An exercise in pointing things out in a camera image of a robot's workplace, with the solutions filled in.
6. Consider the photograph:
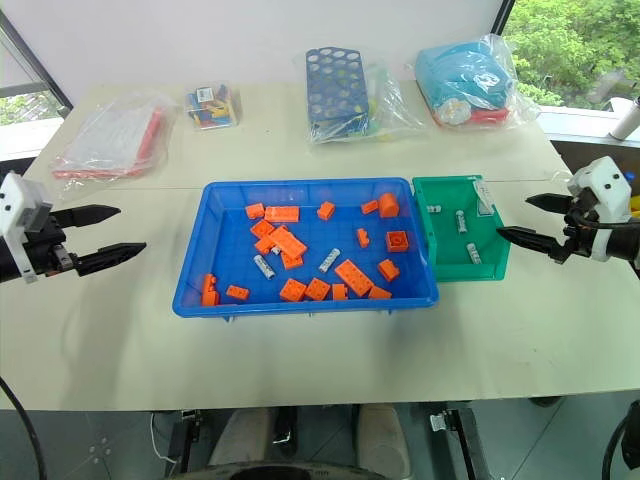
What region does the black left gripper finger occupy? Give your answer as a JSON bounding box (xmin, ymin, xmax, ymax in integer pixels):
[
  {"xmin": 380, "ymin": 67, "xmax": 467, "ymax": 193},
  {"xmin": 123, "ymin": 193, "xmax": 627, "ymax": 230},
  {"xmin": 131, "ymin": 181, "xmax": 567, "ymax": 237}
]
[
  {"xmin": 52, "ymin": 203, "xmax": 122, "ymax": 230},
  {"xmin": 74, "ymin": 242, "xmax": 148, "ymax": 279}
]

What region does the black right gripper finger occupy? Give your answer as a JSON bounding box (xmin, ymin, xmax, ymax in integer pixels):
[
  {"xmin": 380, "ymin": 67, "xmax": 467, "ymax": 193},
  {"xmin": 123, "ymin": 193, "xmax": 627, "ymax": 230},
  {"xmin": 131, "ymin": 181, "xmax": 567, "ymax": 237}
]
[
  {"xmin": 524, "ymin": 193, "xmax": 572, "ymax": 215},
  {"xmin": 494, "ymin": 225, "xmax": 567, "ymax": 261}
]

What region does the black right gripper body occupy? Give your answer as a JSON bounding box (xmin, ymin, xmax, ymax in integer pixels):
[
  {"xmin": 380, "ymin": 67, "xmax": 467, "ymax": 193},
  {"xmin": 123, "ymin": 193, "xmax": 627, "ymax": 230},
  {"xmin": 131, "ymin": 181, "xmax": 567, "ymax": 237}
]
[{"xmin": 549, "ymin": 192, "xmax": 602, "ymax": 263}]

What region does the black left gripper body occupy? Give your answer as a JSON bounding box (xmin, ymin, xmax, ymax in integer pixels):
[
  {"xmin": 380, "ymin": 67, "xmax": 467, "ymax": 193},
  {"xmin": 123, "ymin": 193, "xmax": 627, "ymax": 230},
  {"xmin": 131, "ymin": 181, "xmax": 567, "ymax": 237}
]
[{"xmin": 22, "ymin": 212, "xmax": 81, "ymax": 277}]

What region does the green plastic bin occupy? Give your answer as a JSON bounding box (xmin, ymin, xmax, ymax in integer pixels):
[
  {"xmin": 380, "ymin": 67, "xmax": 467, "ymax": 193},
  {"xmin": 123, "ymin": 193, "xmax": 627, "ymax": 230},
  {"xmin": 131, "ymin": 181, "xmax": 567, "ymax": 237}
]
[{"xmin": 411, "ymin": 174, "xmax": 512, "ymax": 284}]

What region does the clear box of colourful pieces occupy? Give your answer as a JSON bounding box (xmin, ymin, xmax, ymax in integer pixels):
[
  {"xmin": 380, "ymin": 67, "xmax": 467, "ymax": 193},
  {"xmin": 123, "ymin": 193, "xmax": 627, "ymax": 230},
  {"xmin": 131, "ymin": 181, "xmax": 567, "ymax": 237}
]
[{"xmin": 185, "ymin": 85, "xmax": 242, "ymax": 131}]

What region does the clear bag with red strips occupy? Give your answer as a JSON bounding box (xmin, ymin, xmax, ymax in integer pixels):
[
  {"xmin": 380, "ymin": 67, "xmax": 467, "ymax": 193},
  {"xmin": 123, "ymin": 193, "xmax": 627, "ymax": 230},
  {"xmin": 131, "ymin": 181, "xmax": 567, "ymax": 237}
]
[{"xmin": 48, "ymin": 88, "xmax": 180, "ymax": 185}]

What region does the white cylinder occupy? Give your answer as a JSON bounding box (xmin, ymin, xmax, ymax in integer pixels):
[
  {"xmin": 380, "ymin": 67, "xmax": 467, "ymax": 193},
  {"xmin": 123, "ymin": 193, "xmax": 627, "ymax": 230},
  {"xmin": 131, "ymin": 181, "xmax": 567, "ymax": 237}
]
[{"xmin": 610, "ymin": 96, "xmax": 640, "ymax": 141}]

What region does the rounded orange building block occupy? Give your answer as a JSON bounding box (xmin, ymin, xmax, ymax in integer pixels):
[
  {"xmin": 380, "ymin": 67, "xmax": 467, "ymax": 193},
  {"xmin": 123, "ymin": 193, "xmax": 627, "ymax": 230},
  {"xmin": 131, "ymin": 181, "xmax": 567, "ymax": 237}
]
[{"xmin": 377, "ymin": 191, "xmax": 402, "ymax": 219}]

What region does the clear bag with teal cloth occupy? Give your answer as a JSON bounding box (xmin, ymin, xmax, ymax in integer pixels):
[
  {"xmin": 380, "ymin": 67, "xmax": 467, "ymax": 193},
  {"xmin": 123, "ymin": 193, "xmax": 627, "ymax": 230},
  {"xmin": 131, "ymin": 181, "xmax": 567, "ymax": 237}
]
[{"xmin": 413, "ymin": 32, "xmax": 542, "ymax": 133}]

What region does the long orange building block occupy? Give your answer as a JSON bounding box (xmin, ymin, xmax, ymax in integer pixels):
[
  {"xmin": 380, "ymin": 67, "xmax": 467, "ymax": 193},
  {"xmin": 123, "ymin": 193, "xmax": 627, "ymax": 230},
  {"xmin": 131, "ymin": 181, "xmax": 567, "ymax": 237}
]
[
  {"xmin": 269, "ymin": 225, "xmax": 308, "ymax": 259},
  {"xmin": 263, "ymin": 205, "xmax": 302, "ymax": 224},
  {"xmin": 333, "ymin": 260, "xmax": 374, "ymax": 298}
]

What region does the clear plastic bag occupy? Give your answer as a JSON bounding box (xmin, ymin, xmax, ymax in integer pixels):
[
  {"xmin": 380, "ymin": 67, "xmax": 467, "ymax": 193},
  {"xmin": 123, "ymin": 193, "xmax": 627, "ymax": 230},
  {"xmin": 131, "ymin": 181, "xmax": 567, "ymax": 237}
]
[{"xmin": 303, "ymin": 46, "xmax": 427, "ymax": 147}]

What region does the black table leg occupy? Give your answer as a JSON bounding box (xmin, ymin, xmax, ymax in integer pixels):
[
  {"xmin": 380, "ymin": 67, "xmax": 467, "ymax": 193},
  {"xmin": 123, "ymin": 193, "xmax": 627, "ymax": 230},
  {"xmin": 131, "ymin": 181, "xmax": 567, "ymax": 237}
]
[
  {"xmin": 166, "ymin": 408, "xmax": 202, "ymax": 477},
  {"xmin": 428, "ymin": 406, "xmax": 490, "ymax": 480}
]

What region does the blue plastic tray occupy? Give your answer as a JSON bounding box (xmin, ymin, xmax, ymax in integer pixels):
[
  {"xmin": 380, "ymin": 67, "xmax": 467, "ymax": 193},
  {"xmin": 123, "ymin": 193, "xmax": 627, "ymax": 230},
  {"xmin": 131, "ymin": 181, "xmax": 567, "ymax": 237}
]
[{"xmin": 171, "ymin": 176, "xmax": 442, "ymax": 322}]

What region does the beige rounded shape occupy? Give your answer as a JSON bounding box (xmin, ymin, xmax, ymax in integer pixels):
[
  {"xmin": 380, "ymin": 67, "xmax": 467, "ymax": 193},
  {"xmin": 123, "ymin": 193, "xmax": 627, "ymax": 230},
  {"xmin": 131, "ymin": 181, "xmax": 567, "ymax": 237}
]
[
  {"xmin": 208, "ymin": 406, "xmax": 275, "ymax": 472},
  {"xmin": 356, "ymin": 403, "xmax": 412, "ymax": 479}
]

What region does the blue test tube rack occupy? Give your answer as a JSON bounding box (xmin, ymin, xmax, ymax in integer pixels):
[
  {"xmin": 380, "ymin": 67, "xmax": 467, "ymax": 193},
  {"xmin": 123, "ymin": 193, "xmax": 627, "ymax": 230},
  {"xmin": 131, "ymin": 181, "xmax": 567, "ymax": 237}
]
[{"xmin": 304, "ymin": 46, "xmax": 372, "ymax": 142}]

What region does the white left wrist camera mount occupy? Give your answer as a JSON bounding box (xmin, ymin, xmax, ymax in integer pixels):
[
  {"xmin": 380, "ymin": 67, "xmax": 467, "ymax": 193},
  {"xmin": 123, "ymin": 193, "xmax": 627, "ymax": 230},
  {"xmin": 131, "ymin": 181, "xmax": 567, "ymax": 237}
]
[{"xmin": 0, "ymin": 171, "xmax": 54, "ymax": 285}]

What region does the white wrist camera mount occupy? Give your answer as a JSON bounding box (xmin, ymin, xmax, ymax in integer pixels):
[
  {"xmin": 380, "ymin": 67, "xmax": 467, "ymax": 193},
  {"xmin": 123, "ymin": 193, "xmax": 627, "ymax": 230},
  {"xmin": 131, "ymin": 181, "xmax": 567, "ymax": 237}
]
[
  {"xmin": 0, "ymin": 171, "xmax": 54, "ymax": 285},
  {"xmin": 567, "ymin": 155, "xmax": 633, "ymax": 262}
]

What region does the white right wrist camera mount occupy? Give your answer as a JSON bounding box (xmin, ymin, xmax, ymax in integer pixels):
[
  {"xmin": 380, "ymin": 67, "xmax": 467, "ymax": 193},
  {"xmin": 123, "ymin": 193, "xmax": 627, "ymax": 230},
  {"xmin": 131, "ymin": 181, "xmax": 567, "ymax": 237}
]
[{"xmin": 567, "ymin": 155, "xmax": 633, "ymax": 262}]

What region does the black window frame bar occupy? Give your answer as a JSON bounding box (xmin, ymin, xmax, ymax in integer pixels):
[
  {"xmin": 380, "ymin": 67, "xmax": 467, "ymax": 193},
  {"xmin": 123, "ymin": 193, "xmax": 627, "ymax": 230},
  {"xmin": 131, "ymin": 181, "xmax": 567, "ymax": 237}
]
[{"xmin": 0, "ymin": 8, "xmax": 74, "ymax": 112}]

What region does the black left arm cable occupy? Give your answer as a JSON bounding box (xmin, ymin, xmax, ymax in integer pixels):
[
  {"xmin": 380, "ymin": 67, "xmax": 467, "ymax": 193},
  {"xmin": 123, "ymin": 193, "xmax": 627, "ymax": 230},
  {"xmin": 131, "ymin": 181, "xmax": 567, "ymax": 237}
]
[{"xmin": 0, "ymin": 374, "xmax": 50, "ymax": 480}]

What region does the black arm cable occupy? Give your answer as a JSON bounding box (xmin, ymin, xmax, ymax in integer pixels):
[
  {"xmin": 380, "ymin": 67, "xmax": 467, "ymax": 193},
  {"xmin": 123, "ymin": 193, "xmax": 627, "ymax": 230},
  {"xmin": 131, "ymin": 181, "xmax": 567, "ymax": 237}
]
[
  {"xmin": 0, "ymin": 374, "xmax": 50, "ymax": 480},
  {"xmin": 601, "ymin": 413, "xmax": 640, "ymax": 480}
]

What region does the thin white cable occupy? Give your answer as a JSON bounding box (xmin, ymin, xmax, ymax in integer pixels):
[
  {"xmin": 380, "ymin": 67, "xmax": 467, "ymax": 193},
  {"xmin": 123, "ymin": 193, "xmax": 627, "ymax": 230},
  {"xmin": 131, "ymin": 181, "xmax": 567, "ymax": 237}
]
[{"xmin": 149, "ymin": 410, "xmax": 172, "ymax": 464}]

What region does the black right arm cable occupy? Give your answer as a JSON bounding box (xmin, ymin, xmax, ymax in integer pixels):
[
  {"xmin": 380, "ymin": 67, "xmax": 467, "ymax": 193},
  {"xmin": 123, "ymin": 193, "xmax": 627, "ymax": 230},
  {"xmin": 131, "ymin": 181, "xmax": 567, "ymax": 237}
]
[{"xmin": 601, "ymin": 413, "xmax": 640, "ymax": 480}]

